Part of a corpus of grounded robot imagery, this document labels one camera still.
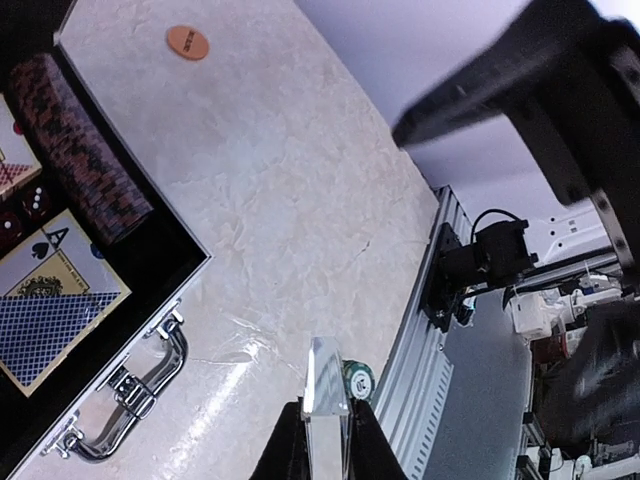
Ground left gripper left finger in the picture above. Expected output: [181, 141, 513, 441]
[249, 399, 311, 480]

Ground blue playing card deck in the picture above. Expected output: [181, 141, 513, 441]
[1, 210, 131, 397]

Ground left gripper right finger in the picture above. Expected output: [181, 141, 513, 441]
[348, 399, 407, 480]

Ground orange round button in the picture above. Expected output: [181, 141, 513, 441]
[166, 25, 210, 61]

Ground front aluminium rail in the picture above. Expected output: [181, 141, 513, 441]
[372, 187, 471, 479]

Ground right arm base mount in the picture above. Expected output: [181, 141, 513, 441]
[419, 209, 538, 333]

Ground green poker chip stack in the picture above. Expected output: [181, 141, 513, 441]
[343, 360, 376, 402]

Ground red dice row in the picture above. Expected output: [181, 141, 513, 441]
[1, 185, 52, 252]

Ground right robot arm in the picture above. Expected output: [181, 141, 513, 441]
[392, 1, 639, 287]

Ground red playing card deck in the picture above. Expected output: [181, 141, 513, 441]
[0, 95, 42, 200]

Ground aluminium poker case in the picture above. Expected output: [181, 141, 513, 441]
[1, 1, 208, 479]

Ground right poker chip row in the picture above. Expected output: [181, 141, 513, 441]
[7, 53, 153, 245]

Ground black triangular button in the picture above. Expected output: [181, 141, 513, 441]
[301, 336, 351, 479]

